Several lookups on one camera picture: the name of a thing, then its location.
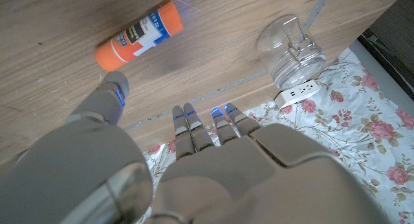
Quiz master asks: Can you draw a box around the white power strip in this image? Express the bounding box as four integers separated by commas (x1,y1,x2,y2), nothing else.
274,80,321,109

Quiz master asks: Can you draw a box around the clear glass jar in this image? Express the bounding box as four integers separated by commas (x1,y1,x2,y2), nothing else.
256,14,327,91

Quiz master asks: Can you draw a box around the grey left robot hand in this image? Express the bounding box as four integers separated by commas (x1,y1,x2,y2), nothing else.
0,71,392,224

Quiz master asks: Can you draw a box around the floral print backdrop cloth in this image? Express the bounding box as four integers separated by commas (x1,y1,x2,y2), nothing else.
135,47,414,224

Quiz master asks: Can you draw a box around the orange white glue stick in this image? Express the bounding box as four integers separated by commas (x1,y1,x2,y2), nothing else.
94,0,184,73

